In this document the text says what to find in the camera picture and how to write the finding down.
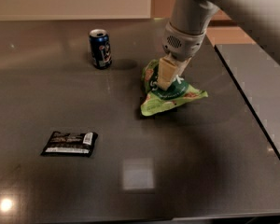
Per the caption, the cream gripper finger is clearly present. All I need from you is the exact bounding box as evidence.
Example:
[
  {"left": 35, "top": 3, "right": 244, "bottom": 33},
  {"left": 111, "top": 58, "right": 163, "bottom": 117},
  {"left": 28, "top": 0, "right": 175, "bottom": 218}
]
[
  {"left": 157, "top": 56, "right": 177, "bottom": 91},
  {"left": 175, "top": 58, "right": 190, "bottom": 76}
]

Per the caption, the grey side table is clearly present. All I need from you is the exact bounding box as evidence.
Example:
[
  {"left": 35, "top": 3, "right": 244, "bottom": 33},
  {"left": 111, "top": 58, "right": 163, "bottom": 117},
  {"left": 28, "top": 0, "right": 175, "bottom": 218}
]
[{"left": 215, "top": 44, "right": 280, "bottom": 160}]

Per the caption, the blue soda can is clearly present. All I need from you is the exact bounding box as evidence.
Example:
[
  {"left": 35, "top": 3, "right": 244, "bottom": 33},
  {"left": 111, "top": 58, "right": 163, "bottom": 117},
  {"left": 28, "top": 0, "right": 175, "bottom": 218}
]
[{"left": 89, "top": 29, "right": 112, "bottom": 69}]

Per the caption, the black rxbar chocolate bar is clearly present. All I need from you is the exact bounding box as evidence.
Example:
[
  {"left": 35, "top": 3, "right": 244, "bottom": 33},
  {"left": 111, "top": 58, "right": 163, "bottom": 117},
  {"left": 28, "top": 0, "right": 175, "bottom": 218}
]
[{"left": 41, "top": 131, "right": 98, "bottom": 157}]

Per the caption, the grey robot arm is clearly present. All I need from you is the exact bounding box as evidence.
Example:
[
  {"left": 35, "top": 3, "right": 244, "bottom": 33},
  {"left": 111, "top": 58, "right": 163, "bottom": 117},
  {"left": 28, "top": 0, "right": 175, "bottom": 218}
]
[{"left": 157, "top": 0, "right": 280, "bottom": 90}]

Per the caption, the green rice chip bag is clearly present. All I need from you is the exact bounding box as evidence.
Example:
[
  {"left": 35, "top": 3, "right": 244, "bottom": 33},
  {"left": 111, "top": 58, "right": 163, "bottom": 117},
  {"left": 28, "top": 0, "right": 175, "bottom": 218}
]
[{"left": 140, "top": 60, "right": 208, "bottom": 117}]

